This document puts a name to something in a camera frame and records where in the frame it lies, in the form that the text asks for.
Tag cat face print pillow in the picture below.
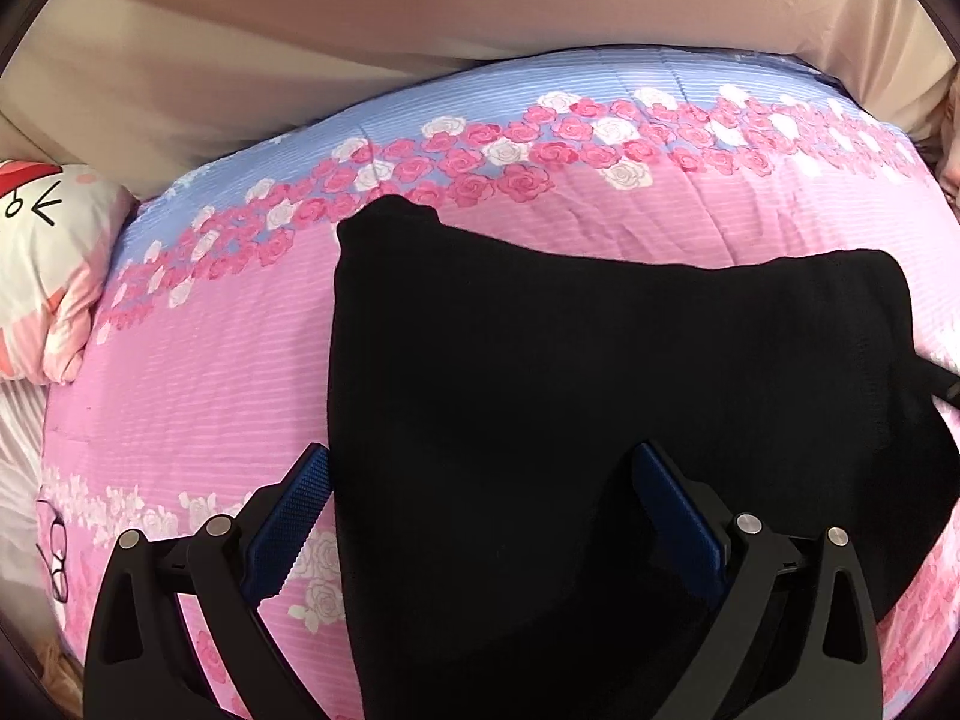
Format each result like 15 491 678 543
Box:
0 157 136 383

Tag white striped bedsheet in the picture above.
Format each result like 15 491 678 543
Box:
0 375 80 661

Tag pink rose print blanket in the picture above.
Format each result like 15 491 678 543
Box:
41 49 960 720

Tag white orange floral cloth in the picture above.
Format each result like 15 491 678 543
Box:
930 67 960 211

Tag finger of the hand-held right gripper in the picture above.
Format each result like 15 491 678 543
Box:
921 366 960 410

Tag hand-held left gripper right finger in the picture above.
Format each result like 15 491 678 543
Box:
632 442 884 720

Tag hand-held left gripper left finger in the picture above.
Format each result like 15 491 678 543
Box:
84 444 331 720

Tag beige sheet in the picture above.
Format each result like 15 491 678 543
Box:
0 0 960 203

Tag black pants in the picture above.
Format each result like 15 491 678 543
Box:
330 195 960 720

